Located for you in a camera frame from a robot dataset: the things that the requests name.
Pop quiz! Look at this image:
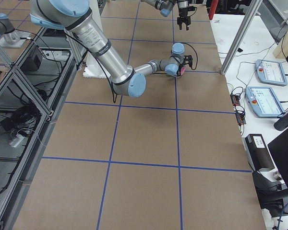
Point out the black box with white label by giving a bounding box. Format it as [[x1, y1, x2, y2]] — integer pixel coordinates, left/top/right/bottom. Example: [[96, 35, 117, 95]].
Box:
[[245, 134, 275, 172]]

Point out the blue teach pendant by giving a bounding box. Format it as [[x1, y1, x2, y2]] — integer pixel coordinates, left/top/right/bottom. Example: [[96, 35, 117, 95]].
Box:
[[245, 86, 285, 118], [255, 59, 288, 86]]

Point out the pink towel with grey back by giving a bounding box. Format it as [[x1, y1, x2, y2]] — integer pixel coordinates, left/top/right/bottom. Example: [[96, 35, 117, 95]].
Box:
[[174, 67, 186, 78]]

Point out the aluminium frame post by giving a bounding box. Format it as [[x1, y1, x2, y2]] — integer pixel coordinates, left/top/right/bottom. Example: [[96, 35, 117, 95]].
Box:
[[220, 0, 263, 75]]

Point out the black computer monitor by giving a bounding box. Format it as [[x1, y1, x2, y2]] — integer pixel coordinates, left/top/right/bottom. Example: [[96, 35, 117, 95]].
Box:
[[268, 128, 288, 186]]

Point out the black water bottle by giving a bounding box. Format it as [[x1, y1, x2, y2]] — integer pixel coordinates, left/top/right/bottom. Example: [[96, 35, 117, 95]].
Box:
[[274, 111, 288, 131]]

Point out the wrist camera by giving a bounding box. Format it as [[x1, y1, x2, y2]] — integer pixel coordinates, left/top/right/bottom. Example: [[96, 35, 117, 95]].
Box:
[[188, 6, 197, 12], [183, 55, 193, 69]]

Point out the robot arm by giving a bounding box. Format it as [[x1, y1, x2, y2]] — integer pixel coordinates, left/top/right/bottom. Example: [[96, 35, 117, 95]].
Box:
[[30, 0, 192, 97], [141, 0, 196, 31]]

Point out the far blue teach pendant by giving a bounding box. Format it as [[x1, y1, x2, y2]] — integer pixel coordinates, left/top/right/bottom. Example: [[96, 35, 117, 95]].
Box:
[[255, 59, 288, 86]]

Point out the near blue teach pendant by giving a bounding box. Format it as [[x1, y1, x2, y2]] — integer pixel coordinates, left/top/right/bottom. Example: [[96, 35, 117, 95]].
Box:
[[245, 86, 285, 118]]

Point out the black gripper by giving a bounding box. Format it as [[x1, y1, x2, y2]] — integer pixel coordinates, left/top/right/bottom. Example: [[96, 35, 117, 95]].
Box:
[[178, 60, 185, 68], [177, 7, 191, 31]]

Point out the aluminium frame rack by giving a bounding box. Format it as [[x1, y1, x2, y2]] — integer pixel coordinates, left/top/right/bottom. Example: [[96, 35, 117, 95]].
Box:
[[0, 28, 77, 230]]

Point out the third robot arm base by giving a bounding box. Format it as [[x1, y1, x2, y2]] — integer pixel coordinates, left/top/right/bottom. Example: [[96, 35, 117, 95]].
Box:
[[0, 13, 30, 48]]

